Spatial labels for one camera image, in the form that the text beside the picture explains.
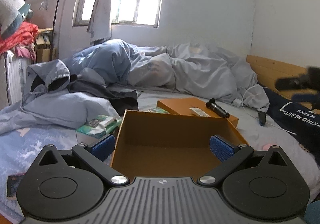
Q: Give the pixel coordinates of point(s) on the blue and black clip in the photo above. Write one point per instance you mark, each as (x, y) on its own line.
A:
(262, 118)

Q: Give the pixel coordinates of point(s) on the green tissue packet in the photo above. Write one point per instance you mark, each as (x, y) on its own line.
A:
(97, 125)
(155, 110)

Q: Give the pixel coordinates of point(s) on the white radiator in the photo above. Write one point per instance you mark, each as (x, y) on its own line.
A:
(16, 76)

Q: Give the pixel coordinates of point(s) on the grey hooded jacket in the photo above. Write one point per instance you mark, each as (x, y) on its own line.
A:
(62, 104)

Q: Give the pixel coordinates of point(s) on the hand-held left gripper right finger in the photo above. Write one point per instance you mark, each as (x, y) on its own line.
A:
(221, 150)

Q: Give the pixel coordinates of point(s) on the white curtain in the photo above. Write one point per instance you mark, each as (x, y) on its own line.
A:
(102, 11)

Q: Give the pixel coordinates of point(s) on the white paper label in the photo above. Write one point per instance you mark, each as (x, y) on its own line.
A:
(198, 111)

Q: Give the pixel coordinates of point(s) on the dark phone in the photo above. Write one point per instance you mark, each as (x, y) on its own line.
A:
(13, 184)

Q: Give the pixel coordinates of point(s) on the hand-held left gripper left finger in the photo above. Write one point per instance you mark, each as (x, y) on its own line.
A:
(103, 148)

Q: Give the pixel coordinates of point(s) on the orange box lid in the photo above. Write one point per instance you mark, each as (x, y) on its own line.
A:
(175, 105)

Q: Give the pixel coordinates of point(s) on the red blanket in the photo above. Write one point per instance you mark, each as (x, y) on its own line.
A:
(17, 36)

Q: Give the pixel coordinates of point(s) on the light grey duvet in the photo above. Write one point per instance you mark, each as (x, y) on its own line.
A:
(195, 69)

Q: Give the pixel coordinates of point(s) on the white charger plug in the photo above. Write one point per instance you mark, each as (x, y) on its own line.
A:
(237, 102)

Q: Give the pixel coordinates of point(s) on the orange cardboard box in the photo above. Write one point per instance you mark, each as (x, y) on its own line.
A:
(162, 139)

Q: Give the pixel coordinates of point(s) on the black cylindrical tool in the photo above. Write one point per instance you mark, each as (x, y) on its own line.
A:
(218, 110)

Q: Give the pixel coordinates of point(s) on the dark cloth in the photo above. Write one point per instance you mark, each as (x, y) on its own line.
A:
(122, 100)

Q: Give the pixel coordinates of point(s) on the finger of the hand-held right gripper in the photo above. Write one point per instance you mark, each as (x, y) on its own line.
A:
(306, 98)
(290, 83)

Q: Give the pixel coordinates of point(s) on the black clothes rack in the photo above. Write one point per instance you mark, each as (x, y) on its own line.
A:
(57, 9)

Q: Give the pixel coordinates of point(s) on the white and blue pillow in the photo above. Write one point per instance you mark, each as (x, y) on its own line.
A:
(10, 11)

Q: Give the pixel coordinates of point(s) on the brown cardboard box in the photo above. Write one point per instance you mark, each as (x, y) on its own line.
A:
(45, 50)

